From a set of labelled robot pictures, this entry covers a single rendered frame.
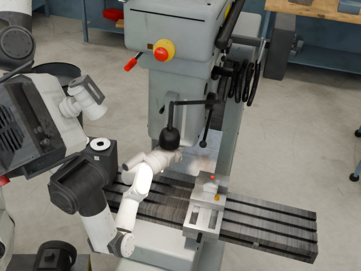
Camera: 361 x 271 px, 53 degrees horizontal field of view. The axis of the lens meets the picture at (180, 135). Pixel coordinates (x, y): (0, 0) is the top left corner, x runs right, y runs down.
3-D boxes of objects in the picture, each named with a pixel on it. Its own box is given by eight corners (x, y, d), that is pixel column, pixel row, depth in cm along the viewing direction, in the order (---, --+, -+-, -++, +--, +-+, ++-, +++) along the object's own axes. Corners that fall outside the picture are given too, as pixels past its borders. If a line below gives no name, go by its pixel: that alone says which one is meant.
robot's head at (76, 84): (79, 113, 105) (99, 108, 101) (60, 91, 100) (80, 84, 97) (88, 100, 109) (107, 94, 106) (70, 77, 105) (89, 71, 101)
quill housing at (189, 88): (196, 151, 137) (205, 76, 118) (144, 140, 141) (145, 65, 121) (206, 124, 152) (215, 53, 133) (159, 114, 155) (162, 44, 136)
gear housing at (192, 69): (209, 82, 115) (213, 52, 109) (137, 69, 119) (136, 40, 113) (225, 43, 141) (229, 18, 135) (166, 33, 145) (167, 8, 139)
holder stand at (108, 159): (111, 186, 171) (109, 154, 159) (66, 179, 172) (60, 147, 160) (118, 169, 180) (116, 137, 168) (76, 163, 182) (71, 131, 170)
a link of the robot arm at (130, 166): (164, 173, 138) (144, 189, 131) (146, 175, 146) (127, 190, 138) (151, 147, 136) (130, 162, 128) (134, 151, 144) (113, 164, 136)
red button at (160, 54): (166, 64, 99) (167, 50, 96) (152, 61, 99) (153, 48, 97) (170, 59, 101) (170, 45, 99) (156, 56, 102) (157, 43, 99)
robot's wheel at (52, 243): (39, 270, 192) (33, 248, 180) (41, 262, 196) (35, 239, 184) (77, 270, 194) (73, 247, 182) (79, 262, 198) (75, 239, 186)
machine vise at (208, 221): (217, 244, 148) (220, 227, 142) (181, 236, 150) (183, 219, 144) (228, 186, 176) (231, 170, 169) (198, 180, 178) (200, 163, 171)
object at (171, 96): (172, 147, 134) (175, 98, 121) (162, 144, 134) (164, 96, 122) (175, 140, 137) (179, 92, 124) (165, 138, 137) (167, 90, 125)
